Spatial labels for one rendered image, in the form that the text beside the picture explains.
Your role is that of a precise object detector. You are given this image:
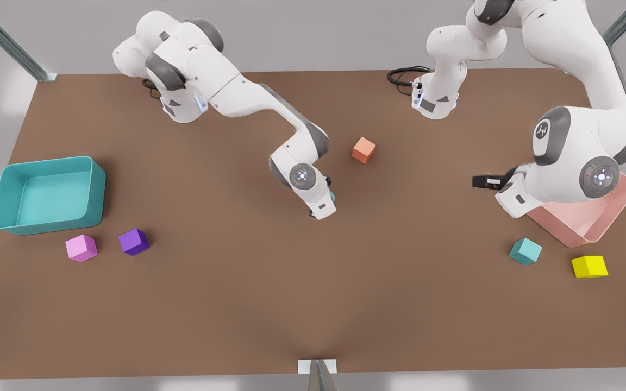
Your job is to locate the orange cube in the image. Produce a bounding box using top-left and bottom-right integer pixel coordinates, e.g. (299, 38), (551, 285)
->
(352, 137), (377, 165)

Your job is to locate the purple cube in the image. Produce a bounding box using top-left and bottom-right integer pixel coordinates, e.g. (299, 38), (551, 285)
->
(118, 228), (150, 256)

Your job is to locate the teal plastic bin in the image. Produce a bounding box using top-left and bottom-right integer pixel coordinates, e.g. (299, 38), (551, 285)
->
(0, 156), (107, 236)

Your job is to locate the pink plastic bin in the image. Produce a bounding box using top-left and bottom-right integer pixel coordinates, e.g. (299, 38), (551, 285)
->
(525, 173), (626, 249)

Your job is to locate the yellow cube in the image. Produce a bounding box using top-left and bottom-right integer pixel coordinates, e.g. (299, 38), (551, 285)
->
(572, 255), (609, 279)

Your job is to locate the pink cube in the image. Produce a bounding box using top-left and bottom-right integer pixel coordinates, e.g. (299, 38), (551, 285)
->
(65, 234), (98, 263)

